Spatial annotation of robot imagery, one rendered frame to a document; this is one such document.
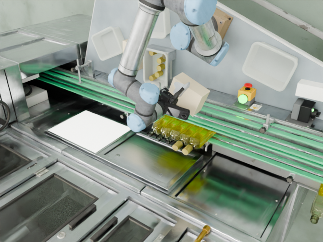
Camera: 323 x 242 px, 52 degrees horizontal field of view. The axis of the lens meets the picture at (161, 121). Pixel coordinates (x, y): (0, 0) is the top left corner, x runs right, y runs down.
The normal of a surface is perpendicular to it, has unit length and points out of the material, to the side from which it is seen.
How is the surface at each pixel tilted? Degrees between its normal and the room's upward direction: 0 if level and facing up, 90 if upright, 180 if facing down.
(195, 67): 0
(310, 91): 0
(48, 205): 90
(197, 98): 0
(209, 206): 90
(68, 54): 90
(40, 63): 90
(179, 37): 9
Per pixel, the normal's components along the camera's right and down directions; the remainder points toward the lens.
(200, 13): 0.72, 0.52
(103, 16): -0.57, 0.41
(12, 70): 0.82, 0.29
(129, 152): 0.01, -0.86
